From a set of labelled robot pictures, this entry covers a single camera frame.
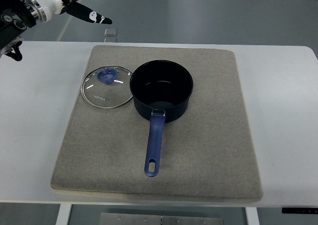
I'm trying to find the beige fabric mat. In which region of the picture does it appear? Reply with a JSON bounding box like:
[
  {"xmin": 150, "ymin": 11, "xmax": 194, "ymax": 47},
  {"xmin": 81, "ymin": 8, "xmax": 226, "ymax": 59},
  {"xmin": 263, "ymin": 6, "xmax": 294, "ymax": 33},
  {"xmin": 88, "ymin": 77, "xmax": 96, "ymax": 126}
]
[{"xmin": 51, "ymin": 46, "xmax": 263, "ymax": 202}]

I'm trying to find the dark blue saucepan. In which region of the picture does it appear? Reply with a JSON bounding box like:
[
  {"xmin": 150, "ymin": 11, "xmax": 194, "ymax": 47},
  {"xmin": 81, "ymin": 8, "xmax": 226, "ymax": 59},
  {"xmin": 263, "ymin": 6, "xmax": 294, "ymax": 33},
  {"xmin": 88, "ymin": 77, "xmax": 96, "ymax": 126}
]
[{"xmin": 130, "ymin": 60, "xmax": 193, "ymax": 177}]

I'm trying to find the white table leg left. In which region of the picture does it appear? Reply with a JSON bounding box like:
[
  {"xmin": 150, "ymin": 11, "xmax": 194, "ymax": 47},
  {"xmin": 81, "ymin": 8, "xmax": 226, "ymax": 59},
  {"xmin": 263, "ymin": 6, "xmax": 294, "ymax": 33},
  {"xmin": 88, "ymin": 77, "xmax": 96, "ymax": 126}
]
[{"xmin": 56, "ymin": 204, "xmax": 72, "ymax": 225}]

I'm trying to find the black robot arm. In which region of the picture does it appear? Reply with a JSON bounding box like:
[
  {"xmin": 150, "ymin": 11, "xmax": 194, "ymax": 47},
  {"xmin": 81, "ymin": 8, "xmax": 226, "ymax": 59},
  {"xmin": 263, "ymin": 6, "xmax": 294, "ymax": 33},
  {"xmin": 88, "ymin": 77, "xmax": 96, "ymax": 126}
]
[{"xmin": 0, "ymin": 0, "xmax": 36, "ymax": 61}]

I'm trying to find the grey metal base plate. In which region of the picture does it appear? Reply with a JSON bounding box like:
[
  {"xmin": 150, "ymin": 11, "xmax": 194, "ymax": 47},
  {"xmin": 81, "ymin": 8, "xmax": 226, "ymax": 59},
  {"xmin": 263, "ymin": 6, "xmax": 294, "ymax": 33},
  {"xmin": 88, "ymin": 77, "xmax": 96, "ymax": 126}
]
[{"xmin": 99, "ymin": 213, "xmax": 224, "ymax": 225}]

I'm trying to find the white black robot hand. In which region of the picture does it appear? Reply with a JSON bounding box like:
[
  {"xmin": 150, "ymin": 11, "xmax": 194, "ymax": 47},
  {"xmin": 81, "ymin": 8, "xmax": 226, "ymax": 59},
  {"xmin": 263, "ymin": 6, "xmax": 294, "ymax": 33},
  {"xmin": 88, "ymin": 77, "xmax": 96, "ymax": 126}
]
[{"xmin": 27, "ymin": 0, "xmax": 112, "ymax": 24}]

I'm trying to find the white table leg right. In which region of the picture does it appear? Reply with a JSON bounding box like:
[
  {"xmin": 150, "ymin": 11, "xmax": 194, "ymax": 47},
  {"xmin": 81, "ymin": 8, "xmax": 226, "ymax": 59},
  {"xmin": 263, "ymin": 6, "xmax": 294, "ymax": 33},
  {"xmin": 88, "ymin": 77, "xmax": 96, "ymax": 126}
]
[{"xmin": 245, "ymin": 207, "xmax": 260, "ymax": 225}]

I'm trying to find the white table leg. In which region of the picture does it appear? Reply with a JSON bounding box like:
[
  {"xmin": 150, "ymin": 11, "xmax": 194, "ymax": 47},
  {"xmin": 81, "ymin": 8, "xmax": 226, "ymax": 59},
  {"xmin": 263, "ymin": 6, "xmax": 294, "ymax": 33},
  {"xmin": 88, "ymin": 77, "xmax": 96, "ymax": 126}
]
[
  {"xmin": 245, "ymin": 207, "xmax": 260, "ymax": 225},
  {"xmin": 56, "ymin": 204, "xmax": 72, "ymax": 225}
]

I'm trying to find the black desk control panel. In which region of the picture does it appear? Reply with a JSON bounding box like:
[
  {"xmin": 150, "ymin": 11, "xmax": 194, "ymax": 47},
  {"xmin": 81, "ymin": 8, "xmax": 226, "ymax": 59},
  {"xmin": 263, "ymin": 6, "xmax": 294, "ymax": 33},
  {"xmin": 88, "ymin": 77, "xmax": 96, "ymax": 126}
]
[{"xmin": 281, "ymin": 207, "xmax": 318, "ymax": 215}]

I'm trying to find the glass lid blue knob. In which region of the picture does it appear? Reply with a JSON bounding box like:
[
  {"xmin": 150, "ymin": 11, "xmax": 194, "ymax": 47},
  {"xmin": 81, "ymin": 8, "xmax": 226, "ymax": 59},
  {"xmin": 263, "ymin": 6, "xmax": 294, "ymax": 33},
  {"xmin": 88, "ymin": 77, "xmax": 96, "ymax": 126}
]
[{"xmin": 80, "ymin": 65, "xmax": 133, "ymax": 109}]

